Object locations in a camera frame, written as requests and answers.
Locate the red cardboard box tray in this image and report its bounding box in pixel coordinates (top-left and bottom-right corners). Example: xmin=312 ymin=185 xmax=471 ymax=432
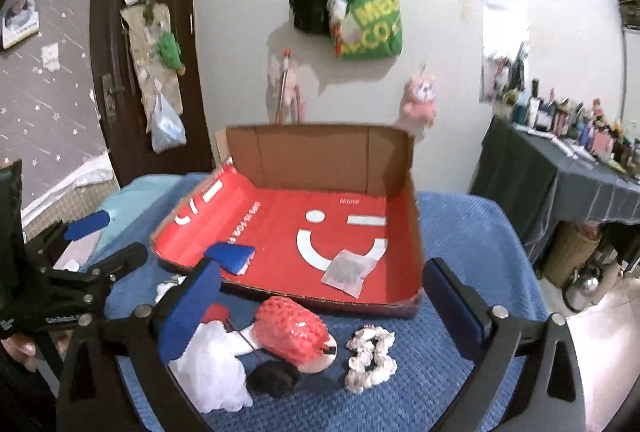
xmin=151 ymin=124 xmax=424 ymax=317

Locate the pink plush wall toy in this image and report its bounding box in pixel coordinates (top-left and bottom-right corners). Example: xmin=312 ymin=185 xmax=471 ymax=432
xmin=401 ymin=74 xmax=437 ymax=128

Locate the dark brown door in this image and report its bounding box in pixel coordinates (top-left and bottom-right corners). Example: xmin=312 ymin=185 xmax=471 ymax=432
xmin=89 ymin=0 xmax=214 ymax=186

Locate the white fluffy plush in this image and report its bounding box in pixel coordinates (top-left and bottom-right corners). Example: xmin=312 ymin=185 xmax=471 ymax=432
xmin=169 ymin=303 xmax=260 ymax=415

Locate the dark cloth covered table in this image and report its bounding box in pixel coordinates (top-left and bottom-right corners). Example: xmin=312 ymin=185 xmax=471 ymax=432
xmin=470 ymin=117 xmax=639 ymax=263

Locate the red plush mushroom toy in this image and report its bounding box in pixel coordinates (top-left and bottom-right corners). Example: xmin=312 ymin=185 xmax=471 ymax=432
xmin=199 ymin=294 xmax=339 ymax=374

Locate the black scrunchie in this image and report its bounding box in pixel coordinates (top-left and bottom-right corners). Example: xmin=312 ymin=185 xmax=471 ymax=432
xmin=246 ymin=360 xmax=300 ymax=398

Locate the blue knitted blanket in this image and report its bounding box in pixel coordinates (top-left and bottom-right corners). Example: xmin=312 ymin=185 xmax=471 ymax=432
xmin=98 ymin=173 xmax=551 ymax=432

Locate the green plush on door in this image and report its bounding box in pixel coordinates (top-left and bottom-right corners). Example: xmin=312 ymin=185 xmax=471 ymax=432
xmin=155 ymin=31 xmax=186 ymax=76

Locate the fabric door organizer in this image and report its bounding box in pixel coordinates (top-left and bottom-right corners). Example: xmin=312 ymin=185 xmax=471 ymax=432
xmin=120 ymin=3 xmax=183 ymax=133

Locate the green tote bag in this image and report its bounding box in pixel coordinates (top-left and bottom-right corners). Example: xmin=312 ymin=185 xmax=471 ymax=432
xmin=326 ymin=0 xmax=402 ymax=60

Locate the person's left hand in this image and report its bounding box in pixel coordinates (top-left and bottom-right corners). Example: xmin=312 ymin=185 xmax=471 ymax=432
xmin=0 ymin=330 xmax=72 ymax=373

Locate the plastic bag on door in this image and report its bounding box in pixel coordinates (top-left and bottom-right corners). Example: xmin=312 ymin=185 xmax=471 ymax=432
xmin=151 ymin=93 xmax=186 ymax=154

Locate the white sachet packet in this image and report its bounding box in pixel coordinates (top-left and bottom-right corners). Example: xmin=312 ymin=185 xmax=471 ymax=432
xmin=321 ymin=250 xmax=378 ymax=299

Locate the pale pink plush with stick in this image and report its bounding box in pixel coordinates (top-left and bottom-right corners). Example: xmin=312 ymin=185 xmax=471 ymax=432
xmin=267 ymin=48 xmax=306 ymax=124

